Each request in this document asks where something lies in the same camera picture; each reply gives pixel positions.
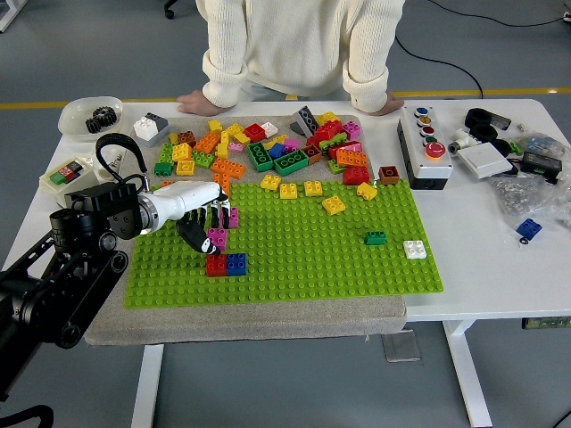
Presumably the person's left hand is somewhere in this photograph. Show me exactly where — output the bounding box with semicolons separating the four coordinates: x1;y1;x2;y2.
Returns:
366;90;406;117

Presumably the person's right hand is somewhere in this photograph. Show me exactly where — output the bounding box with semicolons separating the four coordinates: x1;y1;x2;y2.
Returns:
177;89;223;116

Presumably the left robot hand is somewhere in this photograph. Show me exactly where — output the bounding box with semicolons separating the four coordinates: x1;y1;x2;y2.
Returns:
153;180;232;258

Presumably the red building brick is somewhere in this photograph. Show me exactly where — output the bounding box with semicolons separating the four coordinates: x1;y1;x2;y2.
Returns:
311;120;347;142
342;166;370;186
327;140;363;160
205;253;228;278

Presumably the green studded baseplate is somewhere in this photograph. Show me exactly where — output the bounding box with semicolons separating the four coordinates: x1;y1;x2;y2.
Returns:
123;179;446;309

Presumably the grey building brick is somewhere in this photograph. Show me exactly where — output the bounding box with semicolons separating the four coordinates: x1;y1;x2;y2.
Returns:
133;111;170;148

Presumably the long orange brick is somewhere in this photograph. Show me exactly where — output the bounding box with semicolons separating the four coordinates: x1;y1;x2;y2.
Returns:
209;159;247;179

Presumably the tall white brick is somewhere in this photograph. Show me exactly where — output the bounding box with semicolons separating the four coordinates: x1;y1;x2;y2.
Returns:
133;116;157;139

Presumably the upturned dark green brick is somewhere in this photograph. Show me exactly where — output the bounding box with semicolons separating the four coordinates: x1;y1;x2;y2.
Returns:
273;149;311;175
247;141;274;173

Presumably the grey long brick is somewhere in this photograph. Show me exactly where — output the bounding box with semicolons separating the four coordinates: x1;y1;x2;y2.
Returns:
289;105;321;137

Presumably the white push-button control box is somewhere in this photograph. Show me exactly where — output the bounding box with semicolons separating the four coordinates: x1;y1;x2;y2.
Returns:
396;105;455;192

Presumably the white pipe fitting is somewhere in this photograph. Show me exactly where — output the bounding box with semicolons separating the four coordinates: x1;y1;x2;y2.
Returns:
91;147;135;179
448;128;481;155

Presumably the person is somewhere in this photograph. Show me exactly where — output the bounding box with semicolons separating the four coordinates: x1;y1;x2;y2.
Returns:
194;0;406;115

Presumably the white plastic bowl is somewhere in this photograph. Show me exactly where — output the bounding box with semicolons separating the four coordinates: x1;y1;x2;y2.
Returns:
57;95;125;143

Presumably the grey-brown mat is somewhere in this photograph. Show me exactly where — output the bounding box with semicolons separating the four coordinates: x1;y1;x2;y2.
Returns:
84;114;410;348

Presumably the clear bag with blue parts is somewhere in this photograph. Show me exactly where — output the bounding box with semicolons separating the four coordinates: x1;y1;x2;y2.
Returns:
512;131;571;161

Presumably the black power adapter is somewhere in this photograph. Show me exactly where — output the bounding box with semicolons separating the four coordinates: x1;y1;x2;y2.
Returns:
519;151;564;179

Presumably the clear bag of screws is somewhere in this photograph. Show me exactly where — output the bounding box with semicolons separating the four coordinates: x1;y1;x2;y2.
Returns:
488;171;571;231

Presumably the white table leg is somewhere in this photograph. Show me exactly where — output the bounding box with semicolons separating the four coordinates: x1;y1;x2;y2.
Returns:
130;343;165;428
443;319;494;428

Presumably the table height controller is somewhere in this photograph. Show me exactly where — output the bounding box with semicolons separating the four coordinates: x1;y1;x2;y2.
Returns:
521;316;571;331

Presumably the black floor cable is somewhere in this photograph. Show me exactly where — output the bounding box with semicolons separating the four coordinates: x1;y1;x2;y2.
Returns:
432;0;571;28
394;34;485;100

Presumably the white wall switch plate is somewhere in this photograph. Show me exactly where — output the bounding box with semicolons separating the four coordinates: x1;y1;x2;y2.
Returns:
457;141;515;181

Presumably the white red-green switch box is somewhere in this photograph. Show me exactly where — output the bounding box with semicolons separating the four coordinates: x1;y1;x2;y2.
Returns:
38;158;103;210

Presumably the white furniture frame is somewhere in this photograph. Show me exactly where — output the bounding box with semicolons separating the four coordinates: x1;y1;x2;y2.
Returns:
0;0;21;33

